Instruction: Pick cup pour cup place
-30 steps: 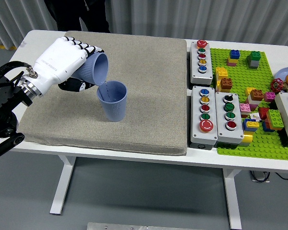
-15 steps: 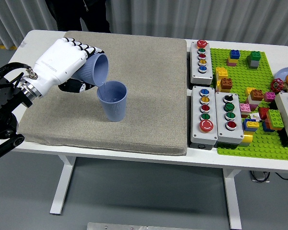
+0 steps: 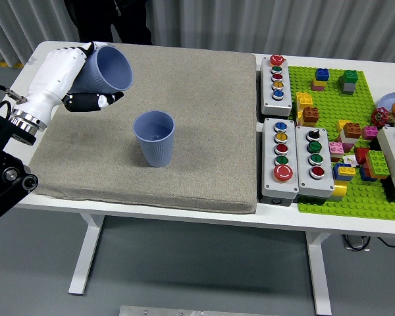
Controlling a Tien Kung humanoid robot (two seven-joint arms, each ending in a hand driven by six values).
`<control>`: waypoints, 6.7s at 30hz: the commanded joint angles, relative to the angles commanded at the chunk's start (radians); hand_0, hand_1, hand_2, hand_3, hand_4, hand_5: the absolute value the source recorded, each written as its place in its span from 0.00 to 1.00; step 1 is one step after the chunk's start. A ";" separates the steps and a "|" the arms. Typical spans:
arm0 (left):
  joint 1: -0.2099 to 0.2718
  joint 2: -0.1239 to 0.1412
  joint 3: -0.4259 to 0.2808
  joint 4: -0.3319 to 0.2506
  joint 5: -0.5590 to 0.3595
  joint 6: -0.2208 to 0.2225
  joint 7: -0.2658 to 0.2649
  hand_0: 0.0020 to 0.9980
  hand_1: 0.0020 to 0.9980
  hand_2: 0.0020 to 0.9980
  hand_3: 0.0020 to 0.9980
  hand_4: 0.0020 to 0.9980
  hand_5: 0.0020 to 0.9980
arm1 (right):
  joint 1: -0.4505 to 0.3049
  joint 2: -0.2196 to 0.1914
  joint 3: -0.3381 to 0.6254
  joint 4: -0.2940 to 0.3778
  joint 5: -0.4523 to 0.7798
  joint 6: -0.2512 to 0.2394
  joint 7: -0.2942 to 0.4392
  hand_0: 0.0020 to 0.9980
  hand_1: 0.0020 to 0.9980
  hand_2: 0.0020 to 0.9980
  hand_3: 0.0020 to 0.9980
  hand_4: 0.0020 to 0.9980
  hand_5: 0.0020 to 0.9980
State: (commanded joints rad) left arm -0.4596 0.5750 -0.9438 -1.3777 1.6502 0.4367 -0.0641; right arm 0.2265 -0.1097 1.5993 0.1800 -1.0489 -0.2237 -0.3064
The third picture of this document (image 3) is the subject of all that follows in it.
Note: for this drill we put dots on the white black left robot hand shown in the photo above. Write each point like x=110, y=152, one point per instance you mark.
x=52, y=79

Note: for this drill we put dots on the blue ribbed plastic cup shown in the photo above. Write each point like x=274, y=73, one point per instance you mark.
x=156, y=145
x=108, y=70

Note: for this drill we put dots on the person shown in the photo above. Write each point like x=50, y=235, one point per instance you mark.
x=95, y=19

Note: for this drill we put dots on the grey-brown fabric mat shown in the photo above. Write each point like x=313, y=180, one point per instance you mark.
x=191, y=108

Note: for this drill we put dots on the white table leg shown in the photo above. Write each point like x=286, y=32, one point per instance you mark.
x=319, y=279
x=84, y=256

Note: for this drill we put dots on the white pleated curtain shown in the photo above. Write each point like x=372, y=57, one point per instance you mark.
x=250, y=19

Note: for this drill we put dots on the grey five-button control box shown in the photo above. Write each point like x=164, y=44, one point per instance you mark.
x=269, y=164
x=268, y=98

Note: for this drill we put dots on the brown toy brick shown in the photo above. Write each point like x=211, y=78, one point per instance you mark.
x=310, y=114
x=352, y=130

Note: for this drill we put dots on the pink toy brick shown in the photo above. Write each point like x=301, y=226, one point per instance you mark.
x=317, y=88
x=335, y=148

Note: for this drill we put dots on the blue toy brick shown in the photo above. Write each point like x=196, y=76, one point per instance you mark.
x=322, y=74
x=338, y=176

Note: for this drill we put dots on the green studded baseplate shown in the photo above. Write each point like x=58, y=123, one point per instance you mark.
x=332, y=102

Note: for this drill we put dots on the grey toy brick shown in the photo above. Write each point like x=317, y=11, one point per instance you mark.
x=347, y=88

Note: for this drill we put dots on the small green toy brick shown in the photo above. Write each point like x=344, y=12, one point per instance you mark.
x=351, y=75

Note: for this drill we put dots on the white paper label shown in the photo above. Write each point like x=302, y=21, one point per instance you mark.
x=349, y=160

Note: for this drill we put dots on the yellow round toy brick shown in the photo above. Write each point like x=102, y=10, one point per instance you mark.
x=339, y=190

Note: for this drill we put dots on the red toy brick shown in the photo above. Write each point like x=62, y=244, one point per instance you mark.
x=361, y=154

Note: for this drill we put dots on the magenta toy brick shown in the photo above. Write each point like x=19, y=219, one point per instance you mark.
x=370, y=132

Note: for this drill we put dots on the brass valve red handwheel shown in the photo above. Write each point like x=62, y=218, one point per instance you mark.
x=379, y=116

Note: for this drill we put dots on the large green toy brick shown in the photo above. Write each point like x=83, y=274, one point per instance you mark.
x=377, y=162

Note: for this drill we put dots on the light blue plate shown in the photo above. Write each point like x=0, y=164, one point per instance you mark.
x=387, y=98

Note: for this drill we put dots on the grey control box green buttons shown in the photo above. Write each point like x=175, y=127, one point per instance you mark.
x=391, y=154

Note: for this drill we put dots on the grey selector switch control box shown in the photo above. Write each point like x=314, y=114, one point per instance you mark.
x=326, y=184

